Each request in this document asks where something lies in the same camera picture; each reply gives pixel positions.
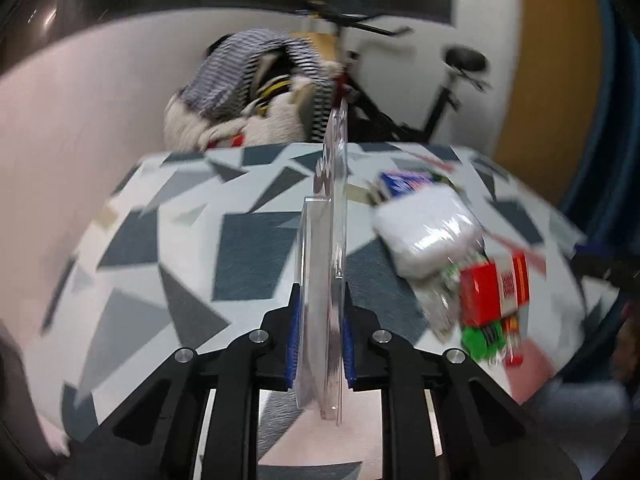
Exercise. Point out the black exercise bike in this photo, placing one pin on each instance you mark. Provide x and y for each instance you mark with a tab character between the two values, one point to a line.
380	115

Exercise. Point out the dark jacket with yellow stripes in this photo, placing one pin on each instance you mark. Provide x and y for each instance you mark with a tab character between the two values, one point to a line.
275	85

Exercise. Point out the wooden chair back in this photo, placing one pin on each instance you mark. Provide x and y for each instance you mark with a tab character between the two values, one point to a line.
320	42

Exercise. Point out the geometric patterned tablecloth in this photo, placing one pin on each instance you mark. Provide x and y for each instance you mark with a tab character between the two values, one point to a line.
250	260

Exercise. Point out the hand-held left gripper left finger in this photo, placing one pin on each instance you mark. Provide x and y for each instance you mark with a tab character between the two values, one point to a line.
294	340

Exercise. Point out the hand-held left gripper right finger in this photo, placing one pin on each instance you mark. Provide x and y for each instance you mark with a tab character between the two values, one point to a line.
349	345

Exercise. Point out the cream fleece blanket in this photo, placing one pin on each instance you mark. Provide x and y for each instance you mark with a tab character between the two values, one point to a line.
270	125

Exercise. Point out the blue snack packet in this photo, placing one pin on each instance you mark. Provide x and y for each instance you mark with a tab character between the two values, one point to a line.
405	182

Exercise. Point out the red cardboard box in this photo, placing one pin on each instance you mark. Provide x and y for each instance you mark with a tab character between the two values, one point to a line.
480	295

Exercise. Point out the blue curtain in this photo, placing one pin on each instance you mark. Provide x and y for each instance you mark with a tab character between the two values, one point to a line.
610	135

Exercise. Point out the wooden door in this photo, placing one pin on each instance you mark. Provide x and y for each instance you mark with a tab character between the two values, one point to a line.
550	85

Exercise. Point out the white tissue pack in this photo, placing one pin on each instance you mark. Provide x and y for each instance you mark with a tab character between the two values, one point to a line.
425	230

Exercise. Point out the light fleece robe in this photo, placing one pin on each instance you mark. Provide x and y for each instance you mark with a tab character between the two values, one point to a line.
575	420

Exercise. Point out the small red packet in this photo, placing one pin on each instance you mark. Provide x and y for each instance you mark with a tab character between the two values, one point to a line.
515	350

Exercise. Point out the clear rigid plastic package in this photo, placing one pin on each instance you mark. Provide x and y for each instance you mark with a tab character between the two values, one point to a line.
322	260

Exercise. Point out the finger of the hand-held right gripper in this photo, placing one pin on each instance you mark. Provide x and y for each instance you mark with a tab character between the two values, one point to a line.
605	262

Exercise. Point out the pile of clothes on chair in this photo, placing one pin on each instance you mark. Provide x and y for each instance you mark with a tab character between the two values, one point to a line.
225	70

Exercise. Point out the green plastic tool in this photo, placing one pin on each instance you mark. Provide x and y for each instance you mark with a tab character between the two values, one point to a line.
475	342

